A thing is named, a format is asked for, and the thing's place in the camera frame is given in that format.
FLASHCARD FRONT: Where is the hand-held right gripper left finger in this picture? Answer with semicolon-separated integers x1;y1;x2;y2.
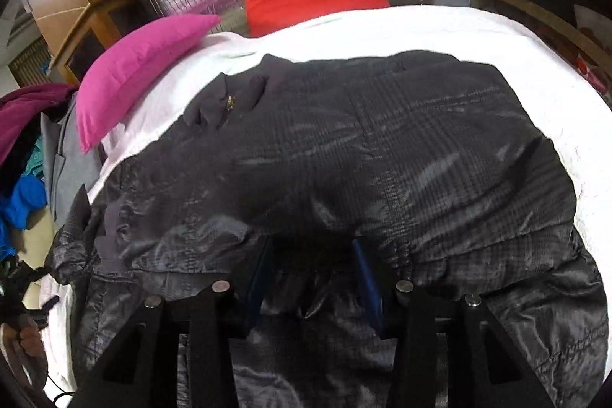
72;238;274;408

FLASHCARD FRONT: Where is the pink pillow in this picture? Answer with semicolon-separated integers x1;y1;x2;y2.
76;13;223;154

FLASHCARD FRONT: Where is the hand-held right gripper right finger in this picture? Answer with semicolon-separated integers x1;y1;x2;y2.
350;238;558;408

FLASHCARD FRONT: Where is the grey cloth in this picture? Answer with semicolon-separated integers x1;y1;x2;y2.
41;102;101;222

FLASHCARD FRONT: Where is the black quilted jacket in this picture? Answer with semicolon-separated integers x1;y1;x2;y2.
45;49;610;408

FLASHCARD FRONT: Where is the white fleece blanket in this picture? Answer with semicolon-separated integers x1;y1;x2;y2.
41;4;612;408

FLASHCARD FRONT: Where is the person's left hand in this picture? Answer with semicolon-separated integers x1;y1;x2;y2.
0;323;46;358

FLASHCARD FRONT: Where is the red hanging cloth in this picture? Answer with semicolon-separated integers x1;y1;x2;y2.
574;52;612;98

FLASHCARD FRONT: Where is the blue cloth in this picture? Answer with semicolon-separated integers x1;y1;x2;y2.
0;174;46;260

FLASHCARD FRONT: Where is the maroon cloth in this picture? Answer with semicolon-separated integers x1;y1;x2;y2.
0;83;80;165

